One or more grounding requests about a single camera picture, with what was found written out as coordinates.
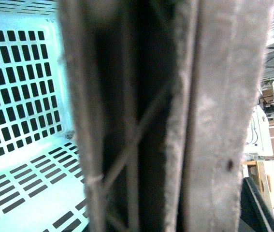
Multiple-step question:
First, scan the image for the light blue plastic basket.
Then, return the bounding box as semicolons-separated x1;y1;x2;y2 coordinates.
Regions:
0;0;176;232

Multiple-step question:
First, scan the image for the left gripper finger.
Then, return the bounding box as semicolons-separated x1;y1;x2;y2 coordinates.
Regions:
163;0;274;232

